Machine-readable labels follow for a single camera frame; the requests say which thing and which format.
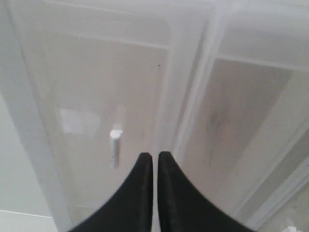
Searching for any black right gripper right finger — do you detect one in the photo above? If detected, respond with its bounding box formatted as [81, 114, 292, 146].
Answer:
[158, 151, 238, 232]

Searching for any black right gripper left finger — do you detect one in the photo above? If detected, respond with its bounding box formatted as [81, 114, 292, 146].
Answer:
[71, 153, 153, 232]

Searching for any middle wide clear drawer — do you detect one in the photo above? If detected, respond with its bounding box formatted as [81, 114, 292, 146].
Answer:
[173, 0, 309, 232]

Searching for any white plastic drawer cabinet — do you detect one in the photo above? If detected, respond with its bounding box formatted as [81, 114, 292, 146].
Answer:
[0, 0, 309, 232]

